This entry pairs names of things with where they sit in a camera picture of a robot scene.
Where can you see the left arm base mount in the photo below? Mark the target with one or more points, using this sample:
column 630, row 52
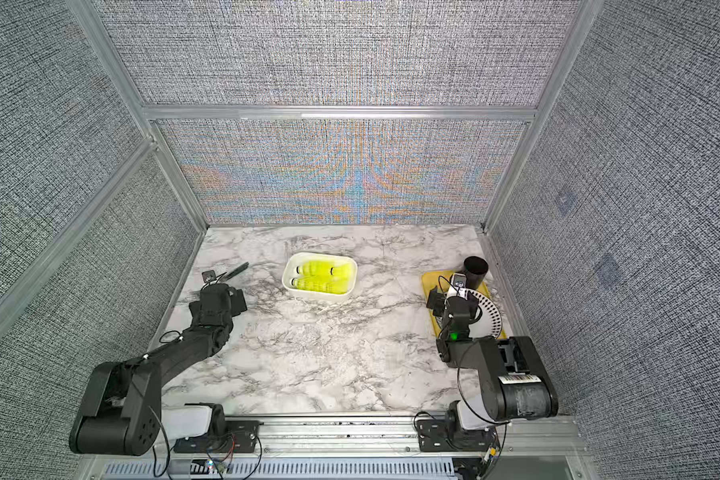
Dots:
column 236, row 436

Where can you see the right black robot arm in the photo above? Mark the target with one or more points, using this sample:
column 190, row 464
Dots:
column 513, row 382

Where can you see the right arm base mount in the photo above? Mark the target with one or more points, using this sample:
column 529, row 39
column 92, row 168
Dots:
column 437, row 435

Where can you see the yellow shuttlecock one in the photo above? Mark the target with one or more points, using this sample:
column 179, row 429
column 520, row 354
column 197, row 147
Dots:
column 324, row 268

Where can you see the yellow shuttlecock two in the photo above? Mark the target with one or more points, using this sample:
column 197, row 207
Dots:
column 326, row 285

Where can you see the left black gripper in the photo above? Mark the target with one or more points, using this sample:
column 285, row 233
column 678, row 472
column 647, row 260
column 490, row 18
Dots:
column 237, row 302

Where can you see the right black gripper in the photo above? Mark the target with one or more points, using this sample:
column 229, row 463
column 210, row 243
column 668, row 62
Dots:
column 438, row 300

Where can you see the yellow tray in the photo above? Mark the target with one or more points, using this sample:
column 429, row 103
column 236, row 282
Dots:
column 431, row 283

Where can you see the white plastic storage box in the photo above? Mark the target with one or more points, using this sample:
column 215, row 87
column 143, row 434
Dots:
column 301, row 257

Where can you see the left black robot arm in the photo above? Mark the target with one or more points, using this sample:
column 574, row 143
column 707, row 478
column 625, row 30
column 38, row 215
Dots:
column 120, row 411

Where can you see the black mug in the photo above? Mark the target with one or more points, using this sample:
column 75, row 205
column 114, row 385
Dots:
column 474, row 268

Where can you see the green handled brush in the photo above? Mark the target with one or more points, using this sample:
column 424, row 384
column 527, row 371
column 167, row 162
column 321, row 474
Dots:
column 231, row 274

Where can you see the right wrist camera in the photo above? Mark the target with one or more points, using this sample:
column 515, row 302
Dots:
column 457, row 286

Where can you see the black dotted white plate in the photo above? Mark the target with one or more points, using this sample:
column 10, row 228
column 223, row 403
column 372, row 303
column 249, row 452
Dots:
column 490, row 322

